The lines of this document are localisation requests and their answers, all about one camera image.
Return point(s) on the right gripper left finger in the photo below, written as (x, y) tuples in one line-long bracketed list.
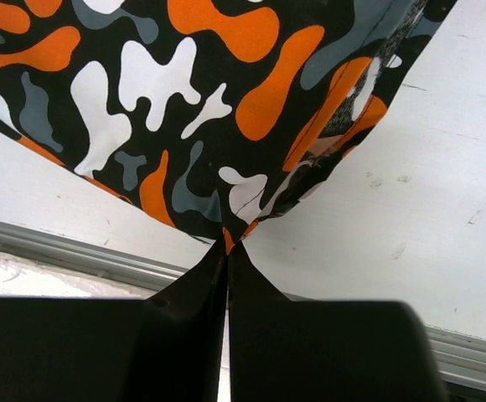
[(163, 348)]

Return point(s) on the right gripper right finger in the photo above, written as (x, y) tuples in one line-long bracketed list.
[(284, 350)]

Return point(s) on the aluminium front rail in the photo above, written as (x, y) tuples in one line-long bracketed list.
[(460, 358)]

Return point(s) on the orange camouflage shorts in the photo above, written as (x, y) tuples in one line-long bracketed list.
[(209, 116)]

